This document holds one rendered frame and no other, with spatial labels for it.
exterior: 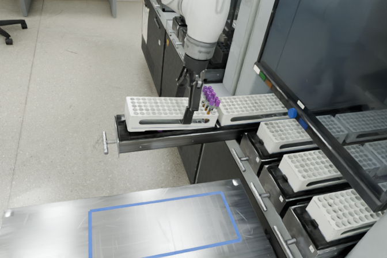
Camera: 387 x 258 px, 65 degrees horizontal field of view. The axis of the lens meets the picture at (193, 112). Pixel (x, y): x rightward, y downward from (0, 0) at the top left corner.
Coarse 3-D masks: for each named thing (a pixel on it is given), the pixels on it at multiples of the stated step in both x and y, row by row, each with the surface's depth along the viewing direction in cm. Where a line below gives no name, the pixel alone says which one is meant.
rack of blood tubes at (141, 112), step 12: (132, 108) 94; (144, 108) 96; (156, 108) 97; (168, 108) 99; (180, 108) 101; (132, 120) 93; (144, 120) 100; (156, 120) 102; (168, 120) 103; (180, 120) 104; (192, 120) 103; (216, 120) 104
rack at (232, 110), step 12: (240, 96) 113; (252, 96) 115; (264, 96) 117; (228, 108) 106; (240, 108) 109; (252, 108) 108; (264, 108) 110; (276, 108) 111; (228, 120) 105; (240, 120) 111; (252, 120) 109; (264, 120) 111
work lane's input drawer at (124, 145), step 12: (120, 120) 101; (120, 132) 96; (132, 132) 99; (144, 132) 100; (156, 132) 99; (168, 132) 100; (180, 132) 101; (192, 132) 103; (204, 132) 104; (216, 132) 105; (228, 132) 107; (240, 132) 109; (108, 144) 102; (120, 144) 95; (132, 144) 97; (144, 144) 98; (156, 144) 100; (168, 144) 101; (180, 144) 103; (192, 144) 105
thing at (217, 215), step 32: (160, 192) 80; (192, 192) 82; (224, 192) 83; (32, 224) 69; (64, 224) 70; (96, 224) 71; (128, 224) 72; (160, 224) 73; (192, 224) 75; (224, 224) 76; (256, 224) 77; (0, 256) 63; (32, 256) 64; (64, 256) 65; (96, 256) 65; (128, 256) 66; (160, 256) 67; (192, 256) 68; (224, 256) 69; (256, 256) 70
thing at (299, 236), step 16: (304, 208) 83; (288, 224) 86; (304, 224) 80; (288, 240) 82; (304, 240) 79; (320, 240) 76; (336, 240) 77; (352, 240) 79; (288, 256) 79; (304, 256) 80; (320, 256) 77
